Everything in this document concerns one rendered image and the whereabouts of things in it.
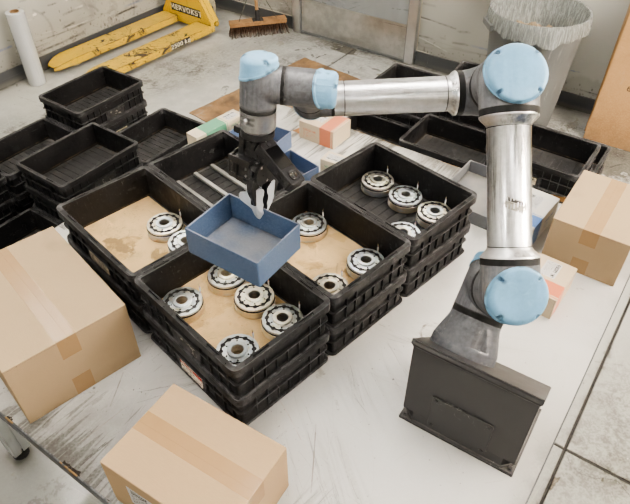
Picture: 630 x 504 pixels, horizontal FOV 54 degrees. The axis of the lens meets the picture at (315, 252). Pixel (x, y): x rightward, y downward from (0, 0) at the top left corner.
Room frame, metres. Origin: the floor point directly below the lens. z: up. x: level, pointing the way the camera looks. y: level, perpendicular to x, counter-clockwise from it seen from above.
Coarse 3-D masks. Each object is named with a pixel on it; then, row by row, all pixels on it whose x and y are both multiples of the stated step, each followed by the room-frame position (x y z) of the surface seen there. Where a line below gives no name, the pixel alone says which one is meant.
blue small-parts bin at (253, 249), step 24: (216, 216) 1.08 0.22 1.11; (240, 216) 1.11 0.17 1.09; (264, 216) 1.07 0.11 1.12; (192, 240) 1.00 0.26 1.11; (216, 240) 1.04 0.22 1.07; (240, 240) 1.04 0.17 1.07; (264, 240) 1.04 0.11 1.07; (288, 240) 0.98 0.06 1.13; (216, 264) 0.96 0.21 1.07; (240, 264) 0.92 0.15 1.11; (264, 264) 0.91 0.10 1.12
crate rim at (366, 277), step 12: (288, 192) 1.42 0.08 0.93; (324, 192) 1.42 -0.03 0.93; (348, 204) 1.36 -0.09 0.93; (360, 216) 1.31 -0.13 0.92; (384, 228) 1.26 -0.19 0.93; (408, 240) 1.21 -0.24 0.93; (396, 252) 1.16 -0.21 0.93; (408, 252) 1.19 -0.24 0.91; (288, 264) 1.11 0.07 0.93; (384, 264) 1.12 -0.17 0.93; (300, 276) 1.07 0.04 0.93; (360, 276) 1.07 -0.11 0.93; (372, 276) 1.09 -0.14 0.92; (324, 288) 1.03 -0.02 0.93; (348, 288) 1.03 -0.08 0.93; (336, 300) 1.00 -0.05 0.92
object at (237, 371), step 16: (176, 256) 1.14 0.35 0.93; (144, 272) 1.09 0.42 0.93; (288, 272) 1.09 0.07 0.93; (144, 288) 1.03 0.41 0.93; (160, 304) 0.98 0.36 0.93; (176, 320) 0.93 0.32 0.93; (304, 320) 0.93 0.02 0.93; (192, 336) 0.88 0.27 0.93; (288, 336) 0.89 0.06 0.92; (208, 352) 0.84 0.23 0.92; (256, 352) 0.84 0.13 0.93; (272, 352) 0.85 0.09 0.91; (224, 368) 0.80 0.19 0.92; (240, 368) 0.79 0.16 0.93
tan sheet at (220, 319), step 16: (208, 288) 1.13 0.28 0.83; (208, 304) 1.07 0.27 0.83; (224, 304) 1.07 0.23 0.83; (208, 320) 1.02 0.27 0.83; (224, 320) 1.02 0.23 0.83; (240, 320) 1.02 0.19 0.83; (256, 320) 1.02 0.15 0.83; (208, 336) 0.97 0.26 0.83; (224, 336) 0.97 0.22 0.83; (256, 336) 0.97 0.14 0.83
